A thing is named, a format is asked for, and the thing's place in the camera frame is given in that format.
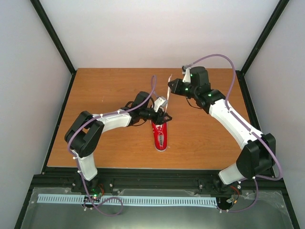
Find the right black frame post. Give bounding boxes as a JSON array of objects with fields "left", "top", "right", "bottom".
[{"left": 240, "top": 0, "right": 290, "bottom": 76}]

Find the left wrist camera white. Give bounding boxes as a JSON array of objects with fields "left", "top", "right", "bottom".
[{"left": 153, "top": 96, "right": 168, "bottom": 112}]

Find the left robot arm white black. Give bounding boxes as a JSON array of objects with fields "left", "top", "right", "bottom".
[{"left": 64, "top": 91, "right": 172, "bottom": 192}]

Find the white shoelace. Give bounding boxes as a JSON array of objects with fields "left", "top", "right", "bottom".
[{"left": 163, "top": 74, "right": 172, "bottom": 112}]

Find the left black frame post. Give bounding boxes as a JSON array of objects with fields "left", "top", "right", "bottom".
[{"left": 30, "top": 0, "right": 77, "bottom": 75}]

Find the light blue cable duct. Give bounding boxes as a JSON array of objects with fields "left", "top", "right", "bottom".
[{"left": 37, "top": 194, "right": 217, "bottom": 208}]

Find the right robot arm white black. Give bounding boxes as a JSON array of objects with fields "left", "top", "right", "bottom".
[{"left": 168, "top": 66, "right": 276, "bottom": 185}]

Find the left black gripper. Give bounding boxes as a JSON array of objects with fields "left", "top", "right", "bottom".
[{"left": 141, "top": 108, "right": 173, "bottom": 126}]

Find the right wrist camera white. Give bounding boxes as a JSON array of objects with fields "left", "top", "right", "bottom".
[{"left": 182, "top": 65, "right": 191, "bottom": 83}]

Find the red canvas sneaker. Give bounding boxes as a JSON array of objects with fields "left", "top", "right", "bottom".
[{"left": 151, "top": 122, "right": 168, "bottom": 152}]

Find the green lit circuit board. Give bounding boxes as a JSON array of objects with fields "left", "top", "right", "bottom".
[{"left": 91, "top": 186, "right": 104, "bottom": 203}]

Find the black aluminium rail base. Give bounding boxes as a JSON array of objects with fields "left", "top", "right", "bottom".
[{"left": 30, "top": 168, "right": 287, "bottom": 211}]

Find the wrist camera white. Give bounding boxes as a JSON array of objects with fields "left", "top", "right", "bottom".
[
  {"left": 153, "top": 96, "right": 168, "bottom": 112},
  {"left": 182, "top": 65, "right": 191, "bottom": 83}
]

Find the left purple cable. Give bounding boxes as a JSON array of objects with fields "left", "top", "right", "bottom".
[{"left": 67, "top": 75, "right": 158, "bottom": 191}]

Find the black frame post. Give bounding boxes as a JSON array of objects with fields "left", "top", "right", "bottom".
[
  {"left": 30, "top": 0, "right": 77, "bottom": 75},
  {"left": 240, "top": 0, "right": 290, "bottom": 76}
]

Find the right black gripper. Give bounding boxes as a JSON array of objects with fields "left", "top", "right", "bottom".
[{"left": 168, "top": 78, "right": 198, "bottom": 99}]

